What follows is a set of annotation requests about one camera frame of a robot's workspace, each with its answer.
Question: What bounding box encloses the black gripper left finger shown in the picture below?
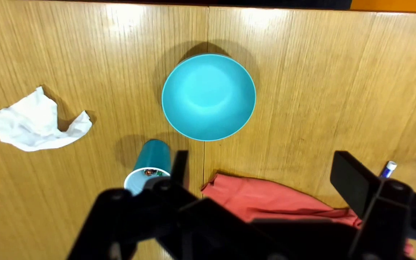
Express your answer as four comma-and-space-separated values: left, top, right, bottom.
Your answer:
68, 149, 268, 260

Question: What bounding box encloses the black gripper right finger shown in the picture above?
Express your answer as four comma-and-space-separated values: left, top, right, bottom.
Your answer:
330, 150, 416, 260

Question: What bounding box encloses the teal plastic cup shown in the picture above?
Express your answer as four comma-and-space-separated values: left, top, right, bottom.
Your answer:
123, 137, 174, 196

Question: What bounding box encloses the teal bowl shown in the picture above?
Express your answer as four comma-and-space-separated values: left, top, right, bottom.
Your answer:
161, 52, 259, 143

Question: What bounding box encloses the white marker with blue cap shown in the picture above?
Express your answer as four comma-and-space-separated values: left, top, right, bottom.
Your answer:
380, 160, 399, 180

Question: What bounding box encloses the red cloth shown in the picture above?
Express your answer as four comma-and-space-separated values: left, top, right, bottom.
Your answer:
201, 172, 416, 258

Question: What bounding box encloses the crumpled white paper tissue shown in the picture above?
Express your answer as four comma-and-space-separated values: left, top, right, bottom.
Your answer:
0, 85, 94, 153

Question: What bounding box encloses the orange panel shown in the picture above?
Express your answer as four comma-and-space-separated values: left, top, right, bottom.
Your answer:
351, 0, 416, 14

